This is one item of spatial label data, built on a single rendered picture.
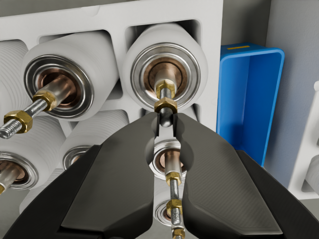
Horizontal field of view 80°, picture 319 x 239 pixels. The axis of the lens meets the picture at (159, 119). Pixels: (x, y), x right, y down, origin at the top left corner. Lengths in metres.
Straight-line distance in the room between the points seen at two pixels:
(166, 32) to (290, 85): 0.28
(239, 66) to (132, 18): 0.30
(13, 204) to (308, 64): 0.98
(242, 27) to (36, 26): 0.38
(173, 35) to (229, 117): 0.38
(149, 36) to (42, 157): 0.23
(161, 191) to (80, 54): 0.24
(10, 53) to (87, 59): 0.13
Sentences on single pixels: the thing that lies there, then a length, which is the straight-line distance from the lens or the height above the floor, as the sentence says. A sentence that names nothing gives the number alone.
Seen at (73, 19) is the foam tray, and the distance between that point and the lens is 0.30.
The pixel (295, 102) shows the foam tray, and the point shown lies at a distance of 0.42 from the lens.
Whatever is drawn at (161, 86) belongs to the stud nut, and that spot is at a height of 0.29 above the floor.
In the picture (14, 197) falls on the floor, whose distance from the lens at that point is 0.93.
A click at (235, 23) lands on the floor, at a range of 0.48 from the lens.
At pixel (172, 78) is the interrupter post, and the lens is 0.19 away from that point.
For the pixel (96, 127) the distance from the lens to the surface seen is 0.29.
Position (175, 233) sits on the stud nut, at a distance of 0.34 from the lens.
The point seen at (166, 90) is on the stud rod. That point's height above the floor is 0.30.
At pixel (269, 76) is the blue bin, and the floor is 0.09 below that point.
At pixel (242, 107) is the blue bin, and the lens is 0.54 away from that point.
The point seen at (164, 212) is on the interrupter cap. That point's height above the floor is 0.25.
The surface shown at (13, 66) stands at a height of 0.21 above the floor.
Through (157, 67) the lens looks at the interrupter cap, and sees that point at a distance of 0.21.
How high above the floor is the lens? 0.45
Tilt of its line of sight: 60 degrees down
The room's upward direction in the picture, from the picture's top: 178 degrees counter-clockwise
